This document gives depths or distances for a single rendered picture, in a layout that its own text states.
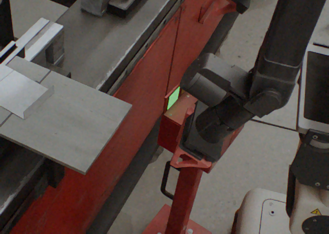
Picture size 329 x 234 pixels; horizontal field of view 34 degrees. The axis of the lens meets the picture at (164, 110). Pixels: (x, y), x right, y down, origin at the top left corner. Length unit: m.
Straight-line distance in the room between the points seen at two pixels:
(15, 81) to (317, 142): 0.58
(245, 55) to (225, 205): 0.90
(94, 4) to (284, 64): 0.74
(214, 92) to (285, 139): 1.61
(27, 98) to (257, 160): 1.43
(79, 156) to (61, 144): 0.04
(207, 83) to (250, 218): 1.04
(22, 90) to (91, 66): 0.27
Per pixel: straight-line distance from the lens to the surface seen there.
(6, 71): 1.09
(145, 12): 1.44
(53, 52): 1.24
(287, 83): 0.77
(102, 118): 1.00
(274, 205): 1.84
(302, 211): 1.25
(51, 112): 1.01
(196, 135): 0.88
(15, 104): 1.03
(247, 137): 2.36
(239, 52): 2.74
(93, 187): 1.53
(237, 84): 0.81
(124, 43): 1.34
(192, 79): 0.80
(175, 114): 1.32
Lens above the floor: 1.76
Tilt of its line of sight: 48 degrees down
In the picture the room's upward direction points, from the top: 10 degrees clockwise
